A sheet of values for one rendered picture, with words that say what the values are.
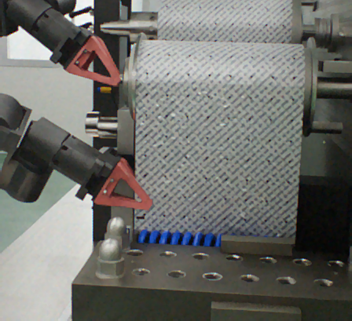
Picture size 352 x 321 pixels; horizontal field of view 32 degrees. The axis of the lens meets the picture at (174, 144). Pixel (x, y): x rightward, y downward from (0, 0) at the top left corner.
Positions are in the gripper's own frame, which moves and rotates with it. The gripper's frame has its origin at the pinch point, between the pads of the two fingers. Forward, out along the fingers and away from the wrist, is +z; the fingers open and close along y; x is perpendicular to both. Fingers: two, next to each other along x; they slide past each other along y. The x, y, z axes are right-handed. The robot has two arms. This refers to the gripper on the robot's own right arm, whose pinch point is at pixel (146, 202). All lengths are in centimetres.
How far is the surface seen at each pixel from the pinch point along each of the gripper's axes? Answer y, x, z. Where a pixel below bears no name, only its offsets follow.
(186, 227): 0.3, 0.1, 6.9
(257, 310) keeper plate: 21.9, 2.8, 16.3
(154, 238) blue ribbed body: 3.6, -2.9, 3.6
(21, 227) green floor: -315, -159, -58
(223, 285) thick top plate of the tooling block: 17.9, 1.8, 12.5
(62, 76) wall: -556, -99, -135
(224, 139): 0.3, 14.1, 4.6
